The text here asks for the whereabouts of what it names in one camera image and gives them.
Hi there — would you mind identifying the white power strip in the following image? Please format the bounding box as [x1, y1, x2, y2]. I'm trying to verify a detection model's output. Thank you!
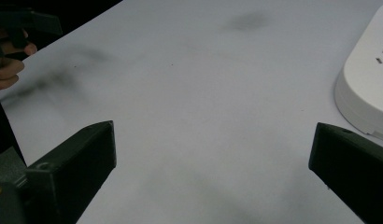
[333, 0, 383, 143]

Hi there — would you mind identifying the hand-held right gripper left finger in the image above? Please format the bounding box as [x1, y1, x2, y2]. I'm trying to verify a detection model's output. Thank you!
[23, 119, 118, 224]

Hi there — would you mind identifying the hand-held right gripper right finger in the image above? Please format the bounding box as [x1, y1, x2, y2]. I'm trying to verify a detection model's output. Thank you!
[307, 121, 383, 224]

